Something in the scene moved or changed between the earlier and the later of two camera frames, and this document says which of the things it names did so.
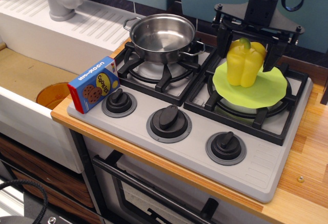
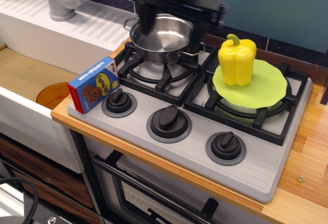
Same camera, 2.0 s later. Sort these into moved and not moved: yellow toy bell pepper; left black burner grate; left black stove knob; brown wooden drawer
Moved: yellow toy bell pepper
Not moved: left black burner grate; brown wooden drawer; left black stove knob
